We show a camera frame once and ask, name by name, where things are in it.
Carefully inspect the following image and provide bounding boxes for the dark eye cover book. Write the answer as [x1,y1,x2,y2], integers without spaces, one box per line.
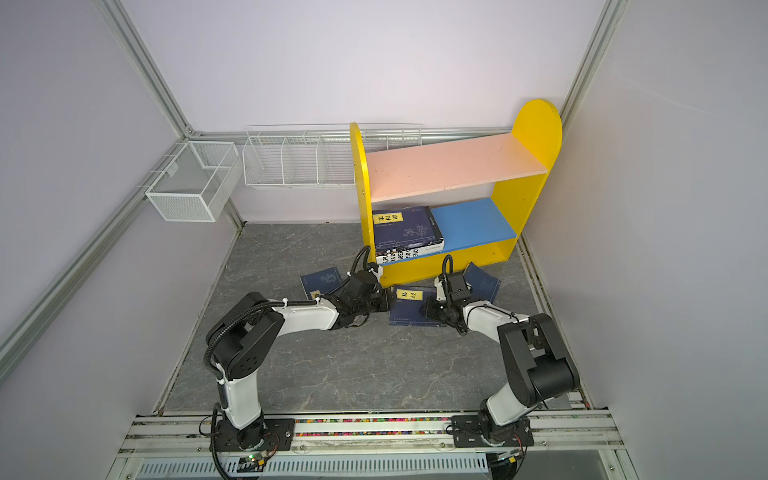
[376,241,445,263]

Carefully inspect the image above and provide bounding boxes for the blue book front stack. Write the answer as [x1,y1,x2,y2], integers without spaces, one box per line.
[372,206,444,255]

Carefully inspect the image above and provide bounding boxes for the white booklet black text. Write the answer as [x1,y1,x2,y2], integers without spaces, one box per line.
[375,244,443,265]

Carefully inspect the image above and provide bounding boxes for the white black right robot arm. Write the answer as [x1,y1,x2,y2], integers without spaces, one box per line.
[422,255,581,441]

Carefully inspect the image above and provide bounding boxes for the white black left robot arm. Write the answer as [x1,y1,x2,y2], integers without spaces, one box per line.
[202,246,388,432]

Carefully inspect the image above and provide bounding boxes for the blue book under eye book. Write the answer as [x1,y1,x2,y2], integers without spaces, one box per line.
[300,267,342,300]

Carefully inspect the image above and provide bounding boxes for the yellow pink blue bookshelf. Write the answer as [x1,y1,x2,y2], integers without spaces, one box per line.
[350,99,563,287]

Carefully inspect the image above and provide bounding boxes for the white mesh box basket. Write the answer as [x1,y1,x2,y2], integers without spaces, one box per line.
[146,141,243,223]

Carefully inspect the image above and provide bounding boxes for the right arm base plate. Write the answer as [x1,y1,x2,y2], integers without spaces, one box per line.
[446,412,535,448]

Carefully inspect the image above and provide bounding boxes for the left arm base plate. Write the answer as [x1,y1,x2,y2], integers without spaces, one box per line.
[213,417,296,452]

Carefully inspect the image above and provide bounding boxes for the white wire rack basket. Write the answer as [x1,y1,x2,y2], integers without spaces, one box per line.
[241,123,424,191]

